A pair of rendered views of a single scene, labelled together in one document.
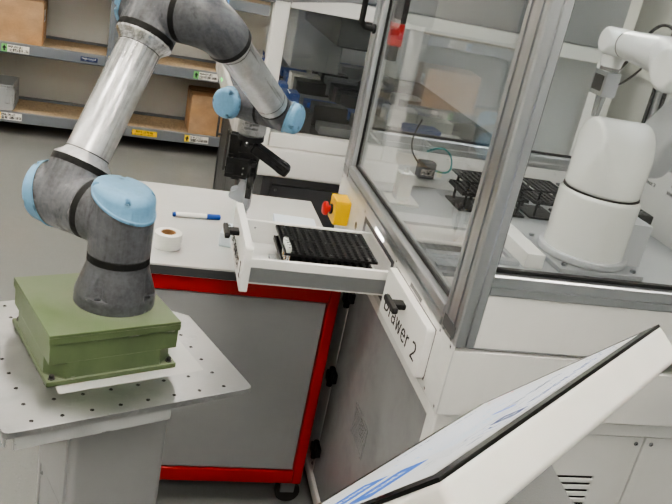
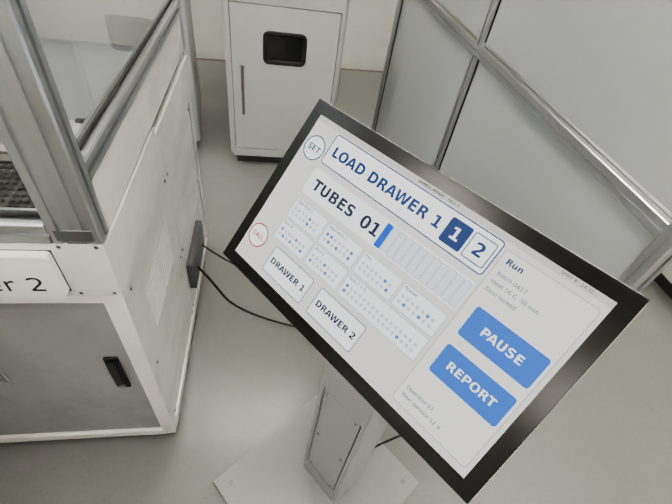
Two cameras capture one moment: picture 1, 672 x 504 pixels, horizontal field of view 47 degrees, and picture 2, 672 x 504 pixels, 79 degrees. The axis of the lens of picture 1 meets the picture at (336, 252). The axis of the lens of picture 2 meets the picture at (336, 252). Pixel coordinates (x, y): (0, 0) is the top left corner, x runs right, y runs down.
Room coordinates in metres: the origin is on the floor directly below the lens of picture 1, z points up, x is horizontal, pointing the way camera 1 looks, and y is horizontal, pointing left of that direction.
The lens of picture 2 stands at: (0.83, 0.20, 1.49)
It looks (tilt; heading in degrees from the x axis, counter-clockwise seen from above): 45 degrees down; 272
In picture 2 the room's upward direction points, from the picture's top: 10 degrees clockwise
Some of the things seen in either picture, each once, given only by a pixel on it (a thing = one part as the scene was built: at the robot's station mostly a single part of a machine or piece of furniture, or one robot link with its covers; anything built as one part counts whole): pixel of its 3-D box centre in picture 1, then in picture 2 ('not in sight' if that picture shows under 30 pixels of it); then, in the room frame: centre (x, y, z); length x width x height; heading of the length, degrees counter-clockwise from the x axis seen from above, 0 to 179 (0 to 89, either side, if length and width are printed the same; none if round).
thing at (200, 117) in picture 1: (216, 112); not in sight; (5.52, 1.05, 0.28); 0.41 x 0.32 x 0.28; 108
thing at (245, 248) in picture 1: (241, 244); not in sight; (1.70, 0.22, 0.87); 0.29 x 0.02 x 0.11; 15
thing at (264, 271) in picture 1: (326, 257); not in sight; (1.75, 0.02, 0.86); 0.40 x 0.26 x 0.06; 105
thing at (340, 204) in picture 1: (338, 209); not in sight; (2.10, 0.02, 0.88); 0.07 x 0.05 x 0.07; 15
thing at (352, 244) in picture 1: (323, 255); not in sight; (1.75, 0.03, 0.87); 0.22 x 0.18 x 0.06; 105
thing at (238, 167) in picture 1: (244, 156); not in sight; (1.99, 0.29, 1.00); 0.09 x 0.08 x 0.12; 95
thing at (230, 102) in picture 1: (241, 103); not in sight; (1.89, 0.30, 1.16); 0.11 x 0.11 x 0.08; 68
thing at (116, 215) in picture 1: (119, 217); not in sight; (1.34, 0.40, 1.03); 0.13 x 0.12 x 0.14; 68
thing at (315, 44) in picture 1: (367, 55); not in sight; (3.52, 0.04, 1.13); 1.78 x 1.14 x 0.45; 15
